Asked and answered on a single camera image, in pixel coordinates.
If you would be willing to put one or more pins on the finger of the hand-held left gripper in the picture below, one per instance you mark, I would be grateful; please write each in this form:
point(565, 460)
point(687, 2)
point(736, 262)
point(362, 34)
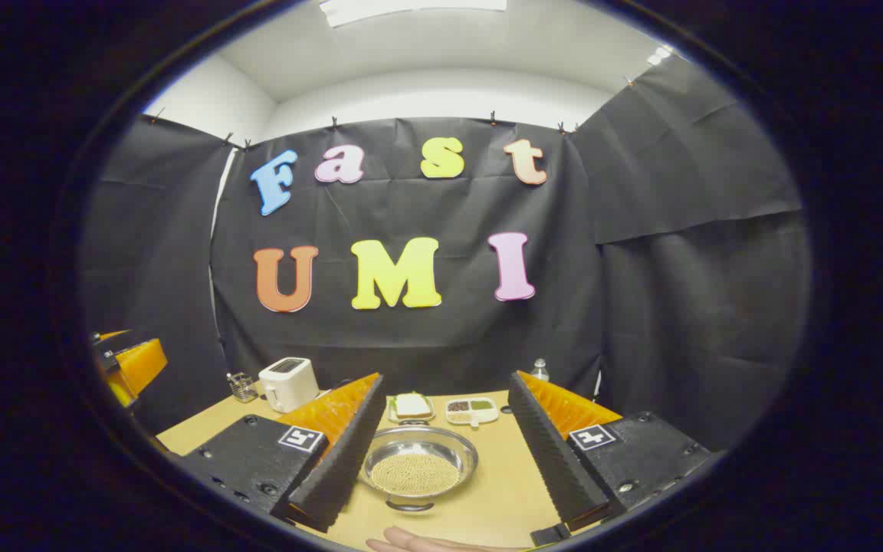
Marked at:
point(142, 364)
point(113, 336)

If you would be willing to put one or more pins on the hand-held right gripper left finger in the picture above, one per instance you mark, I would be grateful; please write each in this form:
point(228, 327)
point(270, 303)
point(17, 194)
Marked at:
point(340, 464)

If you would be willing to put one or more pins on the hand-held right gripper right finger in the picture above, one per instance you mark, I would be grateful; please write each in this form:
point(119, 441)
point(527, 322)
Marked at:
point(553, 460)

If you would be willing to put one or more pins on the steel pot with soybeans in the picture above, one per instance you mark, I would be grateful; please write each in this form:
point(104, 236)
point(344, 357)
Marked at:
point(415, 471)

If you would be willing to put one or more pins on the small plate under sandwich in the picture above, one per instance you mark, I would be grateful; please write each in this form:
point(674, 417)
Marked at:
point(411, 419)

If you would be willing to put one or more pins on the green label plastic bottle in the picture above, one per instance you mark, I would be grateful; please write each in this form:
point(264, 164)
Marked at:
point(539, 372)

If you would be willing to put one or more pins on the white bread sandwich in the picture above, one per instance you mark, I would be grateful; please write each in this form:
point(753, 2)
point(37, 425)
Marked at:
point(411, 405)

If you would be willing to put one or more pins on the white divided dish with grains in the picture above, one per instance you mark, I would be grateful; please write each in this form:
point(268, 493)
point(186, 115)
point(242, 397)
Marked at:
point(472, 412)

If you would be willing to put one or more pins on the white toaster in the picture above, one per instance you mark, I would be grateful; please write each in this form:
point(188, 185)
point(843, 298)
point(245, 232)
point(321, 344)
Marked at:
point(288, 383)

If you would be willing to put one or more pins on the small ceiling light panel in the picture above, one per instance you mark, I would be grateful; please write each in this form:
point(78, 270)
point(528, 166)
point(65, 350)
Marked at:
point(658, 55)

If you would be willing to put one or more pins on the large ceiling light panel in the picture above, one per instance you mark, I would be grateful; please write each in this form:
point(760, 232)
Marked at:
point(411, 8)

